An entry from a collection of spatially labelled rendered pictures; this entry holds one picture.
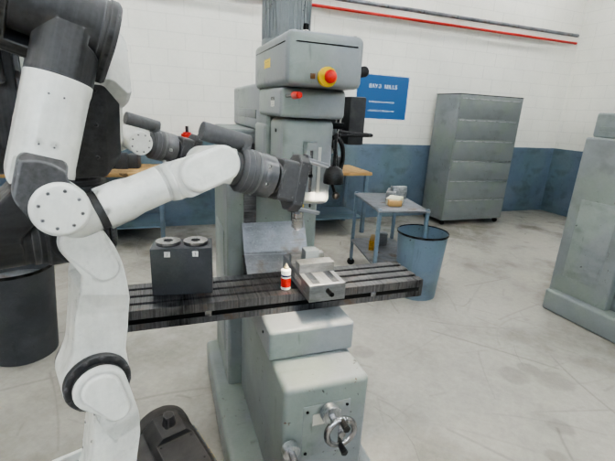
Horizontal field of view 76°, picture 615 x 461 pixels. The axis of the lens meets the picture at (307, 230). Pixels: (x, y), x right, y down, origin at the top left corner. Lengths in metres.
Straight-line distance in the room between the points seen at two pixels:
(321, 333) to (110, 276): 0.86
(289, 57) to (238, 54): 4.49
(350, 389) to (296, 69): 1.09
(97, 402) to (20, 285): 1.95
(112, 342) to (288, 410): 0.67
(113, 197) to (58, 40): 0.23
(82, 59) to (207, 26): 5.11
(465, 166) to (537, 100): 2.34
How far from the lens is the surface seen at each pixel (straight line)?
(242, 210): 1.93
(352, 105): 1.85
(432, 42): 7.01
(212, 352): 2.62
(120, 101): 0.88
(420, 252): 3.69
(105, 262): 0.94
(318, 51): 1.34
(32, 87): 0.69
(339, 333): 1.59
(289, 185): 0.82
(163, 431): 1.55
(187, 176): 0.70
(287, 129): 1.44
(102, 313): 1.02
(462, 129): 6.53
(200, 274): 1.57
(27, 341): 3.15
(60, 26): 0.70
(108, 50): 0.71
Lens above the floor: 1.66
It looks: 17 degrees down
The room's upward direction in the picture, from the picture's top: 3 degrees clockwise
